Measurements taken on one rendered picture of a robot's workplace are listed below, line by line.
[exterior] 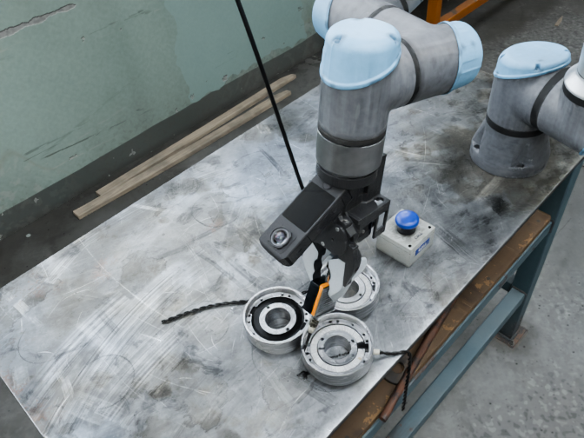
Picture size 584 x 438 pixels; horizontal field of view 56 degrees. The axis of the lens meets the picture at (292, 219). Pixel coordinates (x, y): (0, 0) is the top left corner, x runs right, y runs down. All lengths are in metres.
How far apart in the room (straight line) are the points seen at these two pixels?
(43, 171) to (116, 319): 1.52
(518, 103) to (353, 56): 0.57
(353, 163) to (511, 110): 0.54
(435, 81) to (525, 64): 0.44
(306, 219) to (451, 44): 0.24
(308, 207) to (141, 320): 0.42
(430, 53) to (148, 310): 0.60
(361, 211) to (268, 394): 0.31
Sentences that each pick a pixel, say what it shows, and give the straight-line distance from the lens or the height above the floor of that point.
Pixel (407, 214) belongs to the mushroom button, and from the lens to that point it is 0.93.
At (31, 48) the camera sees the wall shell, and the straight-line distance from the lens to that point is 2.23.
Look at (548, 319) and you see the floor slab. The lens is 1.96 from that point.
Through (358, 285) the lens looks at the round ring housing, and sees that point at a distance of 0.89.
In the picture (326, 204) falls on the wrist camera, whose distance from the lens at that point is 0.62.
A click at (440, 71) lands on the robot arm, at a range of 0.61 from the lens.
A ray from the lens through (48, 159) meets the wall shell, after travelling 2.40.
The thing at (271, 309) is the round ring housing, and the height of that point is 0.83.
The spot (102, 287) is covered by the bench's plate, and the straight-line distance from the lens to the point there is 1.01.
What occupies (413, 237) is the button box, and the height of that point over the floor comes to 0.84.
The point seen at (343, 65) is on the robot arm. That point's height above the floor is 1.26.
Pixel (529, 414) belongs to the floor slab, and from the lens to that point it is 1.77.
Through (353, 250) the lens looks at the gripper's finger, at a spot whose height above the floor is 1.04.
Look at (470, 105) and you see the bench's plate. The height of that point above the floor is 0.80.
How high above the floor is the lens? 1.53
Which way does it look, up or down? 45 degrees down
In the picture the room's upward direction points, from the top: 6 degrees counter-clockwise
